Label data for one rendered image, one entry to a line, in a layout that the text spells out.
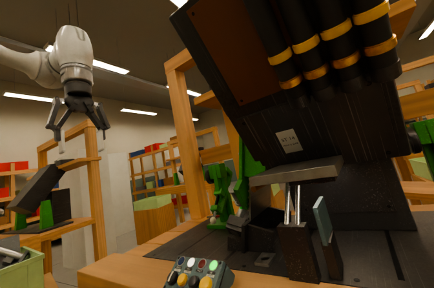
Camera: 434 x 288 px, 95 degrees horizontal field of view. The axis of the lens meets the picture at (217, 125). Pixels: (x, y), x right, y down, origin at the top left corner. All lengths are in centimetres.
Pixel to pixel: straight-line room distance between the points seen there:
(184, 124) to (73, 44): 73
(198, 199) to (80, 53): 93
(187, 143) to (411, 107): 106
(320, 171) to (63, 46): 80
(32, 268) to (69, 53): 85
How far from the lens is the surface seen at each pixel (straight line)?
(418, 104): 104
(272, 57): 41
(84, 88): 78
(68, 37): 85
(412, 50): 1149
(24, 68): 95
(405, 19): 96
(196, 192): 127
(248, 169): 64
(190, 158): 127
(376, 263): 61
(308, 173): 39
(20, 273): 121
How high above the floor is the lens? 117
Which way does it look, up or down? 11 degrees up
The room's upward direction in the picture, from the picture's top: 12 degrees counter-clockwise
